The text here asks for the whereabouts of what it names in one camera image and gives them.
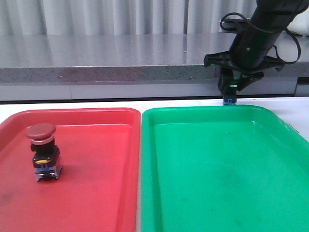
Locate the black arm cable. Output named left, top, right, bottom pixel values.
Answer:
left=219, top=12, right=302, bottom=65

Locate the grey stone counter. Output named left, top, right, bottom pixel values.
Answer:
left=0, top=33, right=309, bottom=101

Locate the white appliance on counter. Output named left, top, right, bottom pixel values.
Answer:
left=288, top=12, right=309, bottom=36

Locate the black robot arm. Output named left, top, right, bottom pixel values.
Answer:
left=204, top=0, right=309, bottom=98

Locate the green plastic tray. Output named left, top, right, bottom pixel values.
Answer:
left=141, top=105, right=309, bottom=232

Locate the red plastic tray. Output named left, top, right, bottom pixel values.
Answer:
left=0, top=108, right=140, bottom=232

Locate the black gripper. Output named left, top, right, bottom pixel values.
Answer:
left=204, top=51, right=285, bottom=95

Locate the red mushroom push button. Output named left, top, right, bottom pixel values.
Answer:
left=26, top=123, right=62, bottom=182

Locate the green mushroom push button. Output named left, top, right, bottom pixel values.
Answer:
left=223, top=80, right=237, bottom=105

